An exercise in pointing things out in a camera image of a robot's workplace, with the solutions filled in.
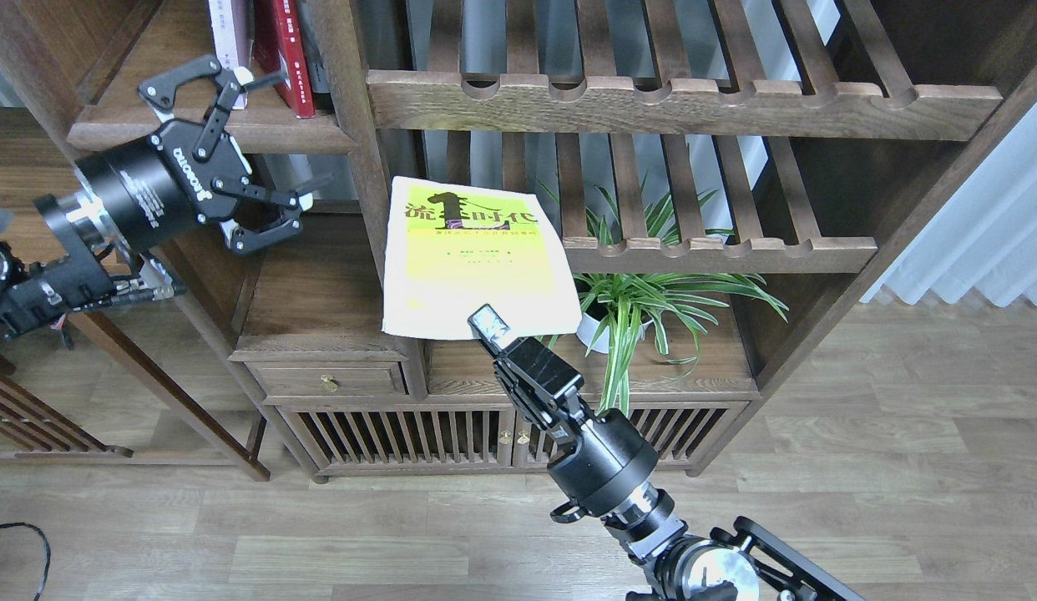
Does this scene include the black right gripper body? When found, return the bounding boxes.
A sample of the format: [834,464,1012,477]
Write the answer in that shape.
[497,376,657,518]

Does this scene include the wooden side table left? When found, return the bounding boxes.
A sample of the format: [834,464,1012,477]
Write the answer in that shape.
[0,107,271,484]

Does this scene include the yellow-green paperback book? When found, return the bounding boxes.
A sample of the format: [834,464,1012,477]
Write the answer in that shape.
[382,176,582,340]

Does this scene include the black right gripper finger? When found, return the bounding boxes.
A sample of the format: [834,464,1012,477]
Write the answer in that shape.
[468,304,584,418]

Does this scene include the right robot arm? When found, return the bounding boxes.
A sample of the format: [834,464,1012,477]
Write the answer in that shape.
[468,305,858,600]

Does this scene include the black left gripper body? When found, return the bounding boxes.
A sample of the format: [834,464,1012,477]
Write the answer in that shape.
[75,119,251,254]

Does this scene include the brass drawer knob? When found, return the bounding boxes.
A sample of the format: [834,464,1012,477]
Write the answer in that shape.
[320,374,340,393]

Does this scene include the white lavender paperback book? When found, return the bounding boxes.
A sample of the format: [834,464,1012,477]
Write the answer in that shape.
[208,1,254,85]

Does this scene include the upright books on shelf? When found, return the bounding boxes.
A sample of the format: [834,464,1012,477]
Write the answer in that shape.
[297,1,331,94]

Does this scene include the red paperback book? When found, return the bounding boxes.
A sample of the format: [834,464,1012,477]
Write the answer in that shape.
[252,1,316,119]

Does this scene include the spider plant in white pot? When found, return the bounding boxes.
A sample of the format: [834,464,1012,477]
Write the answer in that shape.
[535,171,790,418]

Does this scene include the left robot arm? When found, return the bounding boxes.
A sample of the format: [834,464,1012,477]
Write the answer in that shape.
[0,54,324,340]

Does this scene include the white curtain right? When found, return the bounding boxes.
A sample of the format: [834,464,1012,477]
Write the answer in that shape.
[861,102,1037,307]

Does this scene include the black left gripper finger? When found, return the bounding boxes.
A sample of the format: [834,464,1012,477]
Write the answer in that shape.
[214,174,334,255]
[138,54,289,159]

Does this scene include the large dark wooden bookshelf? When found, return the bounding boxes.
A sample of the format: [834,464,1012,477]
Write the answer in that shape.
[0,1,1037,482]

